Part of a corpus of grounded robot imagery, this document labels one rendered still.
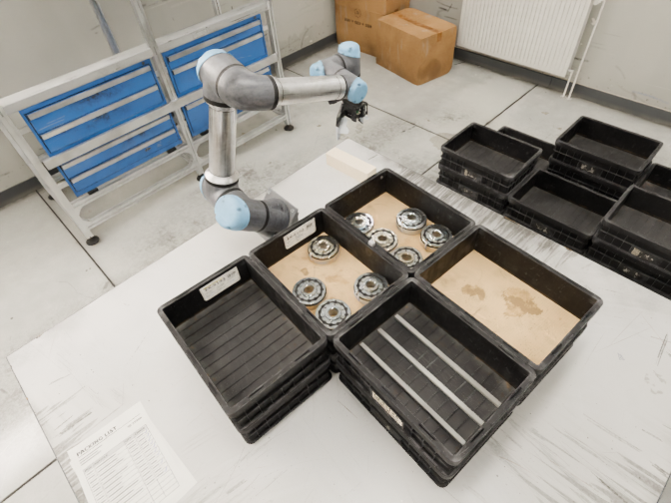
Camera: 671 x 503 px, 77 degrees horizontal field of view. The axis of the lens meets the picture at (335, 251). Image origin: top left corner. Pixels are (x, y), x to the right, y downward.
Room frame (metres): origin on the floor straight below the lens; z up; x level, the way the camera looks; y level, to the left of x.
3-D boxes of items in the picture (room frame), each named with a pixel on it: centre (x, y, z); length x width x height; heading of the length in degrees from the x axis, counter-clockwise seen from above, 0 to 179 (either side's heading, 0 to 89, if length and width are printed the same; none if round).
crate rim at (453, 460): (0.48, -0.20, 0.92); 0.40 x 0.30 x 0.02; 36
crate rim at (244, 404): (0.63, 0.28, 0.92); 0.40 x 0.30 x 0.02; 36
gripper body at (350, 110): (1.50, -0.12, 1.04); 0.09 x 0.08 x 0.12; 42
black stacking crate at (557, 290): (0.66, -0.44, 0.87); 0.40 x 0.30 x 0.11; 36
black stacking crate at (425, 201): (0.98, -0.21, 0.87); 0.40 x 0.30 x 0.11; 36
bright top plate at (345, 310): (0.67, 0.02, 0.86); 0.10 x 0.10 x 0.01
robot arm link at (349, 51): (1.50, -0.12, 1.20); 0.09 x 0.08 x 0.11; 123
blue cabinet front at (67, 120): (2.25, 1.21, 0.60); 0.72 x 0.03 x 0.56; 131
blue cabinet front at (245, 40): (2.77, 0.60, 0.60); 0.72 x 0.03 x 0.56; 131
